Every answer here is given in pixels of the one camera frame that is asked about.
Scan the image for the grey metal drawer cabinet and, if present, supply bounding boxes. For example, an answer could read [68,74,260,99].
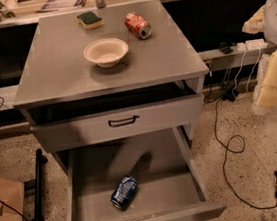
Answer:
[14,0,208,169]

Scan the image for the blue pepsi can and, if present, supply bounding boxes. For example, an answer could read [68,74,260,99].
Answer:
[110,175,138,210]

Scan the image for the white cable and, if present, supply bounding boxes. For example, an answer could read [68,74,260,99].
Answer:
[226,46,268,100]

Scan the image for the black remote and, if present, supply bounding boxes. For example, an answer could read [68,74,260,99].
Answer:
[218,42,233,54]

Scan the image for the green yellow sponge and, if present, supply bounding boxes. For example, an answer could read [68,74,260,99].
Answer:
[77,11,104,30]

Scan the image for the grey top drawer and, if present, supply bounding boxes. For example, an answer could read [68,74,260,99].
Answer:
[32,94,204,153]

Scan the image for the beige paper bowl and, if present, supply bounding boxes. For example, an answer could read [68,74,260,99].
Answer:
[83,38,129,68]

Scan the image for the white power strip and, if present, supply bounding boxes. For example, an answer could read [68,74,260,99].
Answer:
[236,39,268,51]

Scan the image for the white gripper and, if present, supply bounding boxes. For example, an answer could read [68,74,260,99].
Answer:
[242,6,277,116]

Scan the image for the red soda can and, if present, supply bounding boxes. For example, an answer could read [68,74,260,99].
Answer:
[124,12,152,39]

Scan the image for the open grey middle drawer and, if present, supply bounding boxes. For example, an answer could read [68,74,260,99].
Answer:
[66,127,226,221]

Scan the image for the papers on back counter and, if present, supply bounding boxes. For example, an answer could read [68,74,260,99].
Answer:
[38,0,87,13]

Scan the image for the black metal bar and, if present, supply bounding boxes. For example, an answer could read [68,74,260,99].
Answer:
[34,149,48,221]

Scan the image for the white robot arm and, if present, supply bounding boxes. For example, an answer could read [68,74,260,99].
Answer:
[242,0,277,115]

